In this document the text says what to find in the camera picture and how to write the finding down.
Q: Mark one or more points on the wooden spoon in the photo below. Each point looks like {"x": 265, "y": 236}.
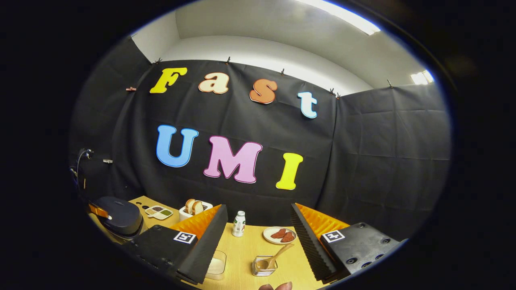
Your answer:
{"x": 278, "y": 253}

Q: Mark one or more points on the white toaster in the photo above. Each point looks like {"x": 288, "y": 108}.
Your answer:
{"x": 185, "y": 215}

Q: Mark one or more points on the black backdrop cloth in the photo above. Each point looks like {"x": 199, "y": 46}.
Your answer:
{"x": 242, "y": 121}

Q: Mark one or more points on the bread slice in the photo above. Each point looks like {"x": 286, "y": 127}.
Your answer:
{"x": 198, "y": 208}
{"x": 189, "y": 206}

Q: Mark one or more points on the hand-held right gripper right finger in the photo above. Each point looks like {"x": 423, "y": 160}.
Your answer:
{"x": 312, "y": 249}

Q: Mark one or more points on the white green-label drink bottle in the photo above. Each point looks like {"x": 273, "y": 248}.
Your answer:
{"x": 238, "y": 225}

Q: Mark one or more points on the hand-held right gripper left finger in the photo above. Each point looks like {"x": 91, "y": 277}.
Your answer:
{"x": 209, "y": 241}

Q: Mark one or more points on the clear plastic container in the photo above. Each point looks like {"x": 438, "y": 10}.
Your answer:
{"x": 217, "y": 268}

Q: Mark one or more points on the white round plate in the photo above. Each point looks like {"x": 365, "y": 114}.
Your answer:
{"x": 267, "y": 237}

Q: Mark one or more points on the white rice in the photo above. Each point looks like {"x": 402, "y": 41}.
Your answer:
{"x": 215, "y": 266}

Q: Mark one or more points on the dark rice cooker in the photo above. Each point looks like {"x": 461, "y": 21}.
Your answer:
{"x": 121, "y": 215}

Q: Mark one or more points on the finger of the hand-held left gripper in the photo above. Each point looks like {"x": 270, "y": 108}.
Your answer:
{"x": 98, "y": 210}

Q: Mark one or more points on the long ceiling light panel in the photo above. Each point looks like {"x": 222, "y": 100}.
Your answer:
{"x": 346, "y": 16}

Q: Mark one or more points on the small ceiling light panel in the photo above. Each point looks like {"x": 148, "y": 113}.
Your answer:
{"x": 422, "y": 77}

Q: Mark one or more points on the white divided grain dish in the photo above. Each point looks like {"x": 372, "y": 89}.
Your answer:
{"x": 159, "y": 212}

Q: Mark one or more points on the red meat slice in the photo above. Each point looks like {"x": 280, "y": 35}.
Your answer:
{"x": 278, "y": 233}
{"x": 288, "y": 237}

